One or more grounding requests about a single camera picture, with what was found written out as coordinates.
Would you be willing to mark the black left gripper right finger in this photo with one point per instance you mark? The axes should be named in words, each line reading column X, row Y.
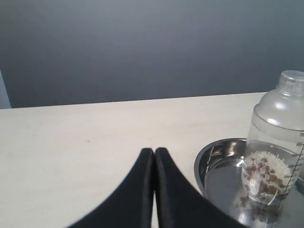
column 179, row 205

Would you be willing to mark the clear plastic shaker bottle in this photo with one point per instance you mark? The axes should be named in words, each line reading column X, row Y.
column 274, row 150

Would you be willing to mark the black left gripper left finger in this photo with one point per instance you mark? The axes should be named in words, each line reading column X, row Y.
column 130, row 205

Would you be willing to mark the round stainless steel plate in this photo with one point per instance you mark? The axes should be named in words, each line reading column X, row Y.
column 217, row 171

